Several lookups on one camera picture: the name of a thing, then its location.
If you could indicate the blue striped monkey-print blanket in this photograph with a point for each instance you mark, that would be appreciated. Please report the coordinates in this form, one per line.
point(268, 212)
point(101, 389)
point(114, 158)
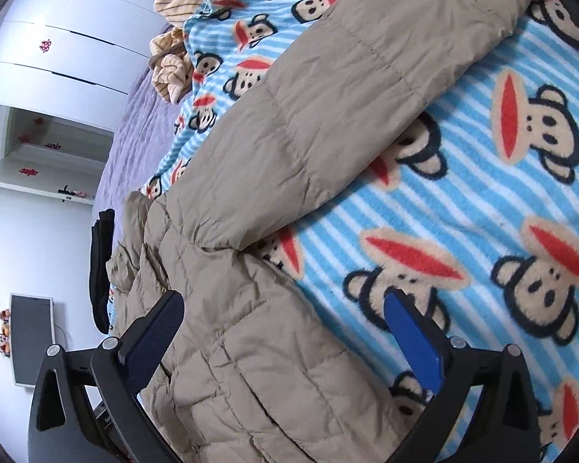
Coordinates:
point(487, 193)

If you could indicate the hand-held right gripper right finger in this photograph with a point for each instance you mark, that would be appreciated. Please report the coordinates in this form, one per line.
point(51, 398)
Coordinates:
point(415, 342)

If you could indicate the row of small figurines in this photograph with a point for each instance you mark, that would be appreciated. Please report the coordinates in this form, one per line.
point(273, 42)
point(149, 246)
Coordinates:
point(2, 333)

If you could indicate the flat screen monitor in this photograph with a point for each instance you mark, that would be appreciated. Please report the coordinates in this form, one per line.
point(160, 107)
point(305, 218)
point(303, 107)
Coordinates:
point(31, 337)

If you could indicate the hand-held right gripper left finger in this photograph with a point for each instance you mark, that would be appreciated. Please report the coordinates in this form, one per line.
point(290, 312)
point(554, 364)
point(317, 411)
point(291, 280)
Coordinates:
point(154, 337)

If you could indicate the beige puffer jacket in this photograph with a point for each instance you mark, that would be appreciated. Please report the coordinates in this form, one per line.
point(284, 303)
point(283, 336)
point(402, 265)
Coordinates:
point(318, 106)

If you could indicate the white wardrobe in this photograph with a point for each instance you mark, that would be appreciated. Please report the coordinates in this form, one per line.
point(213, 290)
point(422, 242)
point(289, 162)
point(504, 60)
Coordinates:
point(77, 9)

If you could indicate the purple bed sheet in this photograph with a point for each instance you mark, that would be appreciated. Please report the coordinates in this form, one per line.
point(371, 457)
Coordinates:
point(135, 130)

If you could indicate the small dark shelf object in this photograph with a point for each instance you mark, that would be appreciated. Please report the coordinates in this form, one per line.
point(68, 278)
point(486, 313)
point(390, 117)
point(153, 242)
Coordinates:
point(70, 192)

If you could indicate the black garment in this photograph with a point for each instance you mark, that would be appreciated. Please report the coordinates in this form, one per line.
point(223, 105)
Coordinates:
point(99, 270)

